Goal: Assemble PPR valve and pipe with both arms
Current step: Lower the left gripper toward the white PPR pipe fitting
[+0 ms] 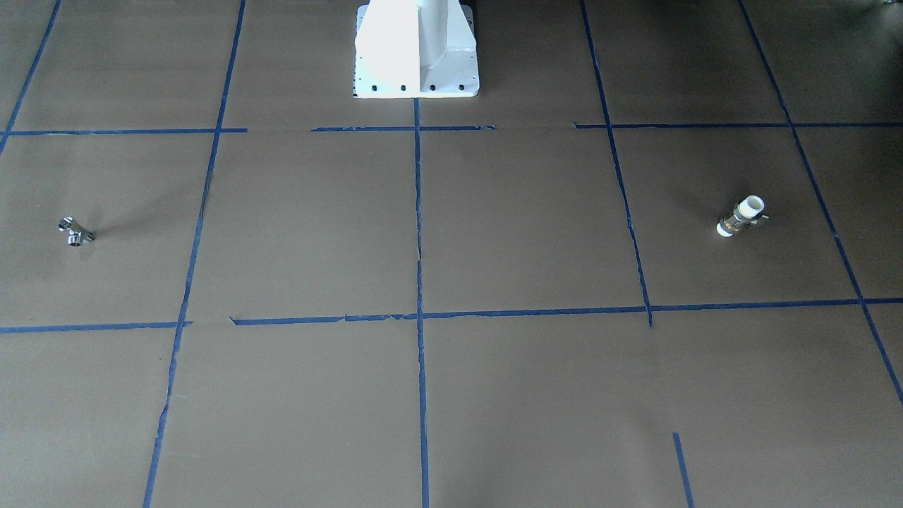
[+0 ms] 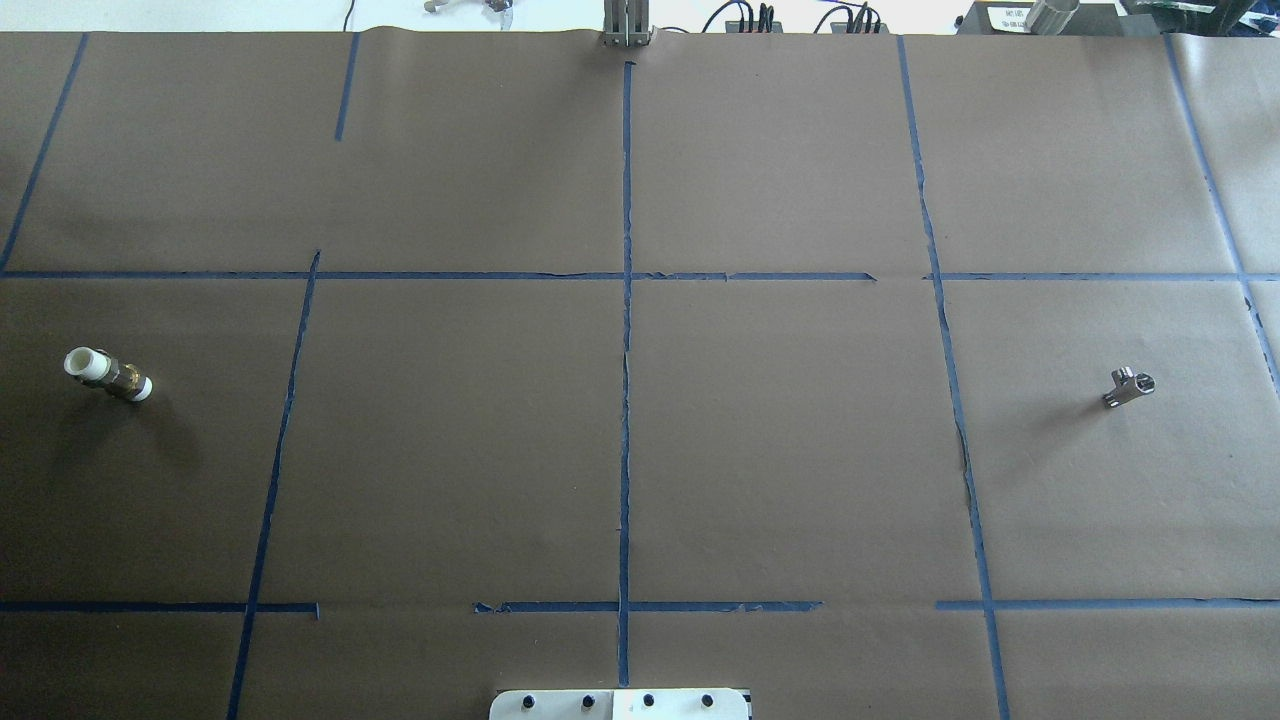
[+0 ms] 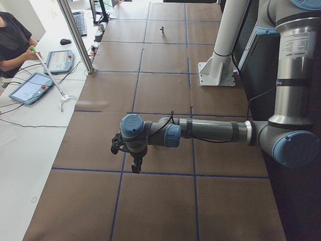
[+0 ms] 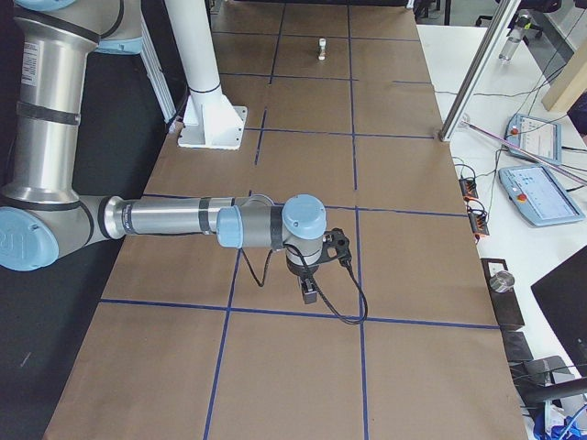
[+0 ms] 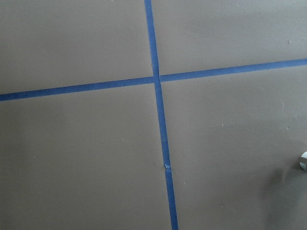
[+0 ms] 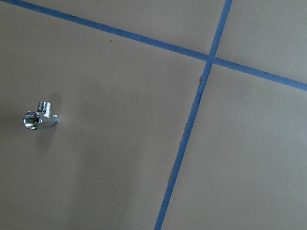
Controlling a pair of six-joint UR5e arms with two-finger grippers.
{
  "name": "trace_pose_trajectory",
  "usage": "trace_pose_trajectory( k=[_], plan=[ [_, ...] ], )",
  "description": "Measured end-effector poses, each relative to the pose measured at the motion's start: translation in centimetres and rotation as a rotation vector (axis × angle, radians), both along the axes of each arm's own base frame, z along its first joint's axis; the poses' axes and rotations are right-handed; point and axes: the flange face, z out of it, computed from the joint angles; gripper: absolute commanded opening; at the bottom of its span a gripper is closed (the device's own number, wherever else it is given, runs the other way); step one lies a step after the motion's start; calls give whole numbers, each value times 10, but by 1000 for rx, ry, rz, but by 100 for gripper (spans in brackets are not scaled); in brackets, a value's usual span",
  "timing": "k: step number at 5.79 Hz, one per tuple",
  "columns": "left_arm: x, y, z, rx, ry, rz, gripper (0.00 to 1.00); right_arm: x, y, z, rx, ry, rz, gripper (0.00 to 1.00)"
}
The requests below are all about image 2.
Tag aluminium frame post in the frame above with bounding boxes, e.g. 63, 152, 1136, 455
602, 0, 654, 47

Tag reacher grabber stick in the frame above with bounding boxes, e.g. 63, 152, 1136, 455
420, 1, 516, 23

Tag chrome metal tee fitting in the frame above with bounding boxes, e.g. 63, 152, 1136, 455
1101, 366, 1156, 409

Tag grey box with label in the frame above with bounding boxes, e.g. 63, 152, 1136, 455
956, 1, 1123, 37

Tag white and brass PPR valve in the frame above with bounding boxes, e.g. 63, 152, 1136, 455
63, 346, 154, 404

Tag black cable connector box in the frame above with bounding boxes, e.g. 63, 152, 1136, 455
833, 3, 890, 35
723, 1, 785, 35

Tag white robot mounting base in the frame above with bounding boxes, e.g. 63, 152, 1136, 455
488, 687, 753, 719

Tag metal cup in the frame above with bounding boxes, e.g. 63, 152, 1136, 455
1023, 0, 1082, 36

